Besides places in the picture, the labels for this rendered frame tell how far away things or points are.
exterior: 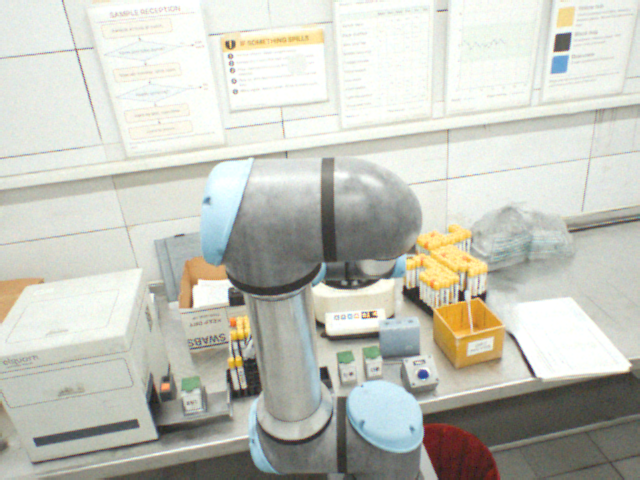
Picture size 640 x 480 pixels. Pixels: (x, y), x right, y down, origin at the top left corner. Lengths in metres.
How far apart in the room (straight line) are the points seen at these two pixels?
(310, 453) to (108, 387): 0.53
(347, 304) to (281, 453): 0.69
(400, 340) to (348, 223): 0.85
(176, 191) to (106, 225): 0.24
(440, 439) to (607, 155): 1.13
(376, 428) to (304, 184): 0.41
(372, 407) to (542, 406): 1.42
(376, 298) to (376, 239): 0.90
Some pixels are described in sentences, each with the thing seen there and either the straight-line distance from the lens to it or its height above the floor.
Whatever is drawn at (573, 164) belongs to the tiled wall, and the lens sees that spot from 1.99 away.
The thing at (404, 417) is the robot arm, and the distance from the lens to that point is 0.82.
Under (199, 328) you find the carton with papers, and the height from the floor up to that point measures 0.95.
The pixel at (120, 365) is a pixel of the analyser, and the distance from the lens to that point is 1.16.
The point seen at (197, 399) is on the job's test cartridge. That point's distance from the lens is 1.24.
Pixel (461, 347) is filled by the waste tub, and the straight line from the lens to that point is 1.32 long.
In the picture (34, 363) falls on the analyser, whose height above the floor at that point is 1.14.
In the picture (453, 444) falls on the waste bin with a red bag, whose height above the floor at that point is 0.38.
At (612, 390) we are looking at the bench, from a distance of 2.33.
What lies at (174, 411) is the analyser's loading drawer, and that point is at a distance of 1.29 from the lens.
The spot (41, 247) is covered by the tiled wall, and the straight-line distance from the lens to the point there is 1.80.
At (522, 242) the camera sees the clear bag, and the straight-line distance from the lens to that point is 1.80.
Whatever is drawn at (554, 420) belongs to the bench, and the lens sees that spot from 2.15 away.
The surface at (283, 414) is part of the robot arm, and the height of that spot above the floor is 1.22.
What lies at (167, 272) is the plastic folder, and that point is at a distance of 1.73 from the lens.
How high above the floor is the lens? 1.77
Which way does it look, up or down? 27 degrees down
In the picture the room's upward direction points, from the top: 5 degrees counter-clockwise
